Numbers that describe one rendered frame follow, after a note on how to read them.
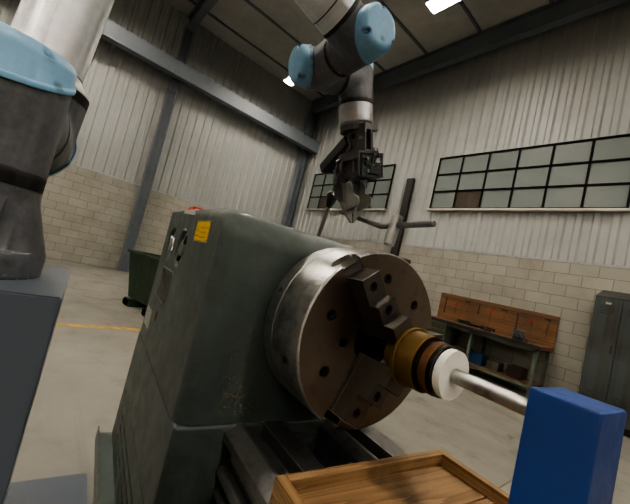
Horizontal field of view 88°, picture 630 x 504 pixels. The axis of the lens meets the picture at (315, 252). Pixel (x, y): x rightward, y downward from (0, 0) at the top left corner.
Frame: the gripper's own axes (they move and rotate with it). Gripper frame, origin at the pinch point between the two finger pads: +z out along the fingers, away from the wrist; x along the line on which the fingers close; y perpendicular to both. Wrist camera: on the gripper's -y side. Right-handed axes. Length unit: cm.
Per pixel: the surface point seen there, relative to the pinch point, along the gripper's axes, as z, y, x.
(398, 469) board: 41.2, 25.8, -10.7
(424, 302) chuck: 16.8, 19.0, 3.4
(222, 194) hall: -85, -1026, 293
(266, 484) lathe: 39, 19, -31
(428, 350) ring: 18.7, 31.9, -11.8
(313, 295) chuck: 12.1, 18.3, -22.1
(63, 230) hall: 22, -979, -130
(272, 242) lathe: 4.7, 3.3, -21.7
